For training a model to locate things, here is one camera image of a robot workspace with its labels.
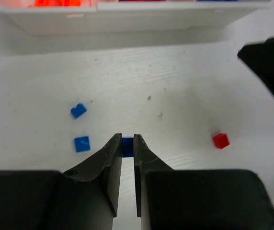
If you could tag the red small lego cube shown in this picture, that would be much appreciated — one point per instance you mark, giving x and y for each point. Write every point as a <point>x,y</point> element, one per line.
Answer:
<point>221,140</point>

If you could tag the orange lego pile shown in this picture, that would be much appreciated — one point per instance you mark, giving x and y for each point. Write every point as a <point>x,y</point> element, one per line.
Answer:
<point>55,3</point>

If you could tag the blue small lego brick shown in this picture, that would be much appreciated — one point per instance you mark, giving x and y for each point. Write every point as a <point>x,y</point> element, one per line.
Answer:
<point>127,147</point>

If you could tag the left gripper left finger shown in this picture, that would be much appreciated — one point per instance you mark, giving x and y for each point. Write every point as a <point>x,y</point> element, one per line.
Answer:
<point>104,165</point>

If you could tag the white three-compartment tray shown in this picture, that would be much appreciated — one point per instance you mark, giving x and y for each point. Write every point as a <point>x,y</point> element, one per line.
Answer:
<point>100,16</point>

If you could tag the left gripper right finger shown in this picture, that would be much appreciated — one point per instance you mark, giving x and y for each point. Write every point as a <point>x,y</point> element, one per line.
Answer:
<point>144,161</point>

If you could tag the blue dome lego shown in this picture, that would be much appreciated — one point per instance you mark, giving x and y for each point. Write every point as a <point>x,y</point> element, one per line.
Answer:
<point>82,144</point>

